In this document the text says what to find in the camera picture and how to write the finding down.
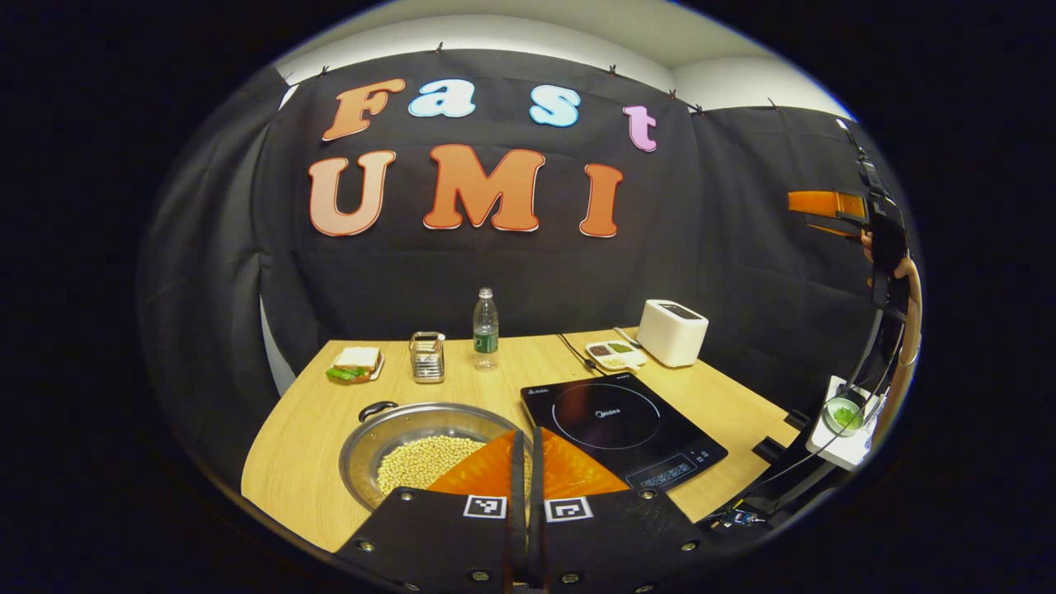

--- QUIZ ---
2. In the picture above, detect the black induction cooktop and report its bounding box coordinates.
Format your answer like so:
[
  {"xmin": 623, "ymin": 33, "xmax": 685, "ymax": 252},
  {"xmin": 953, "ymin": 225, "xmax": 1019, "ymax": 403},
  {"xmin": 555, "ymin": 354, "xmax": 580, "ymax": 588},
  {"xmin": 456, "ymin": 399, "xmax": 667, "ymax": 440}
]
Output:
[{"xmin": 520, "ymin": 373, "xmax": 729, "ymax": 492}]

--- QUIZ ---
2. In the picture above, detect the row of black cloth clips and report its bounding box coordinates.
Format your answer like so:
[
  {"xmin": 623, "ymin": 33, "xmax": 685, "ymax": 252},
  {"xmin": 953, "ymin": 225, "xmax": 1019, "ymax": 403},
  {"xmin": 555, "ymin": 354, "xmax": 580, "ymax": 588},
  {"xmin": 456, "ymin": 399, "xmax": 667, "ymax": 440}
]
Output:
[{"xmin": 276, "ymin": 41, "xmax": 780, "ymax": 116}]

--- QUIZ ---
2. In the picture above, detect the small white plate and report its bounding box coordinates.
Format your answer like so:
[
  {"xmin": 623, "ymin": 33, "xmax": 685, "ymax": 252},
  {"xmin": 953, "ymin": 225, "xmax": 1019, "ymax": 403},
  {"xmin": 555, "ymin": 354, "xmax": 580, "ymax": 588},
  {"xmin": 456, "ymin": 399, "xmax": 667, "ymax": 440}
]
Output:
[{"xmin": 330, "ymin": 351, "xmax": 386, "ymax": 384}]

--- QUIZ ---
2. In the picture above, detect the clear plastic water bottle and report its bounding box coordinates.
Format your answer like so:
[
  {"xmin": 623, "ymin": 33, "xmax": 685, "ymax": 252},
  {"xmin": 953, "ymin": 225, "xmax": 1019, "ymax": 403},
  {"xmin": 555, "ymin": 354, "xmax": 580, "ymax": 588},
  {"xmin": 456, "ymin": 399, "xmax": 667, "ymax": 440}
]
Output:
[{"xmin": 473, "ymin": 287, "xmax": 500, "ymax": 371}]

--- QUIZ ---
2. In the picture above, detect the green bowl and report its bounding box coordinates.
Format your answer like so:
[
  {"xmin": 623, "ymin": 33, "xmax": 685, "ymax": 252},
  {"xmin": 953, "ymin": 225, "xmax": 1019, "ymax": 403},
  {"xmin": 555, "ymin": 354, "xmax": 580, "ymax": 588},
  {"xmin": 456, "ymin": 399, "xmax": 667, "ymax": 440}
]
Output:
[{"xmin": 823, "ymin": 396, "xmax": 865, "ymax": 436}]

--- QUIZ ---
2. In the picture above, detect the sandwich with lettuce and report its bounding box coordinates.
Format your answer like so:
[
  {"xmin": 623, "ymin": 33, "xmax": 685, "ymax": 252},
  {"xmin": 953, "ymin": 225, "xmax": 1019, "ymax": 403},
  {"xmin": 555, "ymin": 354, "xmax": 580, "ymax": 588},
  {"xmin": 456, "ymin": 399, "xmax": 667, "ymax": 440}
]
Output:
[{"xmin": 326, "ymin": 346, "xmax": 382, "ymax": 383}]

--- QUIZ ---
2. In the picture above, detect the pile of soybeans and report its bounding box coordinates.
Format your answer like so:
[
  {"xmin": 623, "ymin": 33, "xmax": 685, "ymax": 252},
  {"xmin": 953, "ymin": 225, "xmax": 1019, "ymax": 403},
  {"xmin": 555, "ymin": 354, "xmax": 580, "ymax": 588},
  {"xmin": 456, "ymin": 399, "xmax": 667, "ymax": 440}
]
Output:
[{"xmin": 377, "ymin": 435, "xmax": 489, "ymax": 496}]

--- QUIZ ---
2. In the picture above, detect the white divided dish of beans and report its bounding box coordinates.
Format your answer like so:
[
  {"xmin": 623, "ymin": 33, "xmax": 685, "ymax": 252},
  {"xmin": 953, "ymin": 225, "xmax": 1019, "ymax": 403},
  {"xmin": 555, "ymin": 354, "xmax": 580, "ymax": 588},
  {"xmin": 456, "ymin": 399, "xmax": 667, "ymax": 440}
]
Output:
[{"xmin": 586, "ymin": 340, "xmax": 648, "ymax": 374}]

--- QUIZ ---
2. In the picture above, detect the black power cable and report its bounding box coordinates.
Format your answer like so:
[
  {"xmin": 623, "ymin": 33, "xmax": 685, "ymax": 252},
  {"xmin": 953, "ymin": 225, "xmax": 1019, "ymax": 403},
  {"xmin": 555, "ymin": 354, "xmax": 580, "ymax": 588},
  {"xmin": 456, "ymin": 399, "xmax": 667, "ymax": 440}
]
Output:
[{"xmin": 557, "ymin": 332, "xmax": 599, "ymax": 372}]

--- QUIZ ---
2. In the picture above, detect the white toaster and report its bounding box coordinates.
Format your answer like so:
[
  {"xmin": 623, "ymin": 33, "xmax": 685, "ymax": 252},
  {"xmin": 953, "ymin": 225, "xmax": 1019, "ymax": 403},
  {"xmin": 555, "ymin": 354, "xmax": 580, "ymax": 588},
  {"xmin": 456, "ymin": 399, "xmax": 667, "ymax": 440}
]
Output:
[{"xmin": 636, "ymin": 299, "xmax": 710, "ymax": 368}]

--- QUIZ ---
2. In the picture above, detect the steel pot with black handles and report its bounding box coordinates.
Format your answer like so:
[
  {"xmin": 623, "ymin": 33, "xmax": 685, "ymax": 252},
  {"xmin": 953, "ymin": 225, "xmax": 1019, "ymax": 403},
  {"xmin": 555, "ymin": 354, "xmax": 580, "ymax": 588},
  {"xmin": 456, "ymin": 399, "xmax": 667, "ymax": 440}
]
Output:
[{"xmin": 338, "ymin": 401, "xmax": 529, "ymax": 512}]

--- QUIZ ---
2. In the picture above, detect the wire mesh holder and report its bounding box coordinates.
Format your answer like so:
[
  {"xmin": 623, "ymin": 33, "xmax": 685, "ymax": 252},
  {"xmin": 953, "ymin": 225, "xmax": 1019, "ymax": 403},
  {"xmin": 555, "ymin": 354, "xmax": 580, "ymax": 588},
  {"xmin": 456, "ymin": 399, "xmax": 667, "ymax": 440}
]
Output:
[{"xmin": 408, "ymin": 332, "xmax": 446, "ymax": 384}]

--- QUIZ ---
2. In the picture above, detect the black backdrop cloth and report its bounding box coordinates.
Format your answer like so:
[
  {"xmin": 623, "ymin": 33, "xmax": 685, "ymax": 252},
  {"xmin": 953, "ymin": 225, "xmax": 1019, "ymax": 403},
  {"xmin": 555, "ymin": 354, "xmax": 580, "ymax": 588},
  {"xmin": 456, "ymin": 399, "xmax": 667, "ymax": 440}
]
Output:
[{"xmin": 140, "ymin": 48, "xmax": 908, "ymax": 488}]

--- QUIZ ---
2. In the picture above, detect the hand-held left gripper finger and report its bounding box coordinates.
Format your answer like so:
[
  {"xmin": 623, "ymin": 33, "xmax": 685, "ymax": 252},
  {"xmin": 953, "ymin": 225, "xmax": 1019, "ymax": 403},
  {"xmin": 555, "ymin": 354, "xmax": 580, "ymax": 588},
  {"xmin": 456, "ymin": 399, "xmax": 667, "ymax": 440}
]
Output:
[
  {"xmin": 530, "ymin": 427, "xmax": 727, "ymax": 594},
  {"xmin": 330, "ymin": 429, "xmax": 529, "ymax": 594}
]

